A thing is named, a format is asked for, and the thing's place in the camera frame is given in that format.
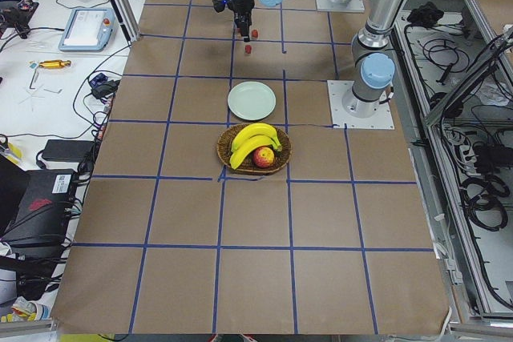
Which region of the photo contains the light green plate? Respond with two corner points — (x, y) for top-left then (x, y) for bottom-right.
(228, 81), (276, 121)

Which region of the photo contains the yellow banana bunch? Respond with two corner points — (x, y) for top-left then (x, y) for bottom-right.
(229, 123), (282, 169)

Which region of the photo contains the woven wicker basket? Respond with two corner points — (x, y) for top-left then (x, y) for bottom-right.
(216, 123), (292, 175)

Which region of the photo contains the red yellow apple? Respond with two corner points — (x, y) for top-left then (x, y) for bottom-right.
(252, 147), (275, 168)

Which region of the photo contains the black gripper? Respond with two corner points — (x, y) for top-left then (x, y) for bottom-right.
(232, 0), (254, 42)

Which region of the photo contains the black power adapter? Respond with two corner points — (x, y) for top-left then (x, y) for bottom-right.
(41, 139), (94, 163)

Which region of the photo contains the black laptop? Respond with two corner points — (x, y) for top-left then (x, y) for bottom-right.
(1, 157), (79, 278)

